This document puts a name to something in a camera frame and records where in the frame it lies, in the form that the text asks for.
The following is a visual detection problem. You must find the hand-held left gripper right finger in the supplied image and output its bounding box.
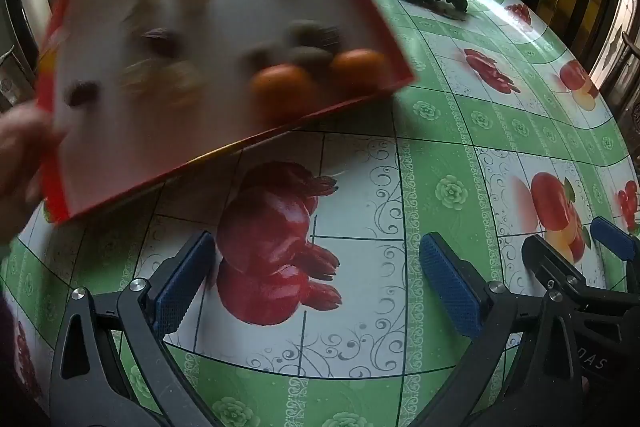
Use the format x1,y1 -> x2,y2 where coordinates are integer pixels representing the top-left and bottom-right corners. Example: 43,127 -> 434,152
415,232 -> 591,427

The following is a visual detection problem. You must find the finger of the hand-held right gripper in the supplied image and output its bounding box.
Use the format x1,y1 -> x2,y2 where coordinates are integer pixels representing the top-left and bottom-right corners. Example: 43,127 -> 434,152
521,236 -> 588,303
590,216 -> 640,293

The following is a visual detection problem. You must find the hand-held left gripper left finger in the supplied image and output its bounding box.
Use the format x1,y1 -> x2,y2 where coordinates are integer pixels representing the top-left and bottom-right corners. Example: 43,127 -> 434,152
50,231 -> 221,427

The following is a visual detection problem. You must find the orange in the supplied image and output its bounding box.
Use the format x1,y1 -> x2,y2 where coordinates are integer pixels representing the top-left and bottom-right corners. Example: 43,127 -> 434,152
250,64 -> 313,120
330,48 -> 388,90

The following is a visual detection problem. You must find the red cardboard tray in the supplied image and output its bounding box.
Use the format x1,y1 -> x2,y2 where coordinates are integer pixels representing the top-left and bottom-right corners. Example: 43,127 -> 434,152
37,0 -> 418,224

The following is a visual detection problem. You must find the person's left hand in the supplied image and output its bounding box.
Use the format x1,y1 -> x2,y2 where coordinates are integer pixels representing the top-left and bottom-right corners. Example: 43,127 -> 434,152
0,104 -> 68,248

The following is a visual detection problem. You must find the fruit printed green tablecloth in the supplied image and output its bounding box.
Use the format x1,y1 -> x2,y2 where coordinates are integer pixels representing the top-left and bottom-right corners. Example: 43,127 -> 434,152
0,0 -> 640,427

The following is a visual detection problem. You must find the wooden chair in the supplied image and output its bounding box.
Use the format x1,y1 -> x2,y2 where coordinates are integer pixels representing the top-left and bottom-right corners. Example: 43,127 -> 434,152
590,32 -> 640,108

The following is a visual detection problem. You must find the person's dark red clothing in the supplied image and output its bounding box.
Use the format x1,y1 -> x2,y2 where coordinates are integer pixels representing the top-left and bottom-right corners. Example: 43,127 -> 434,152
0,294 -> 51,427

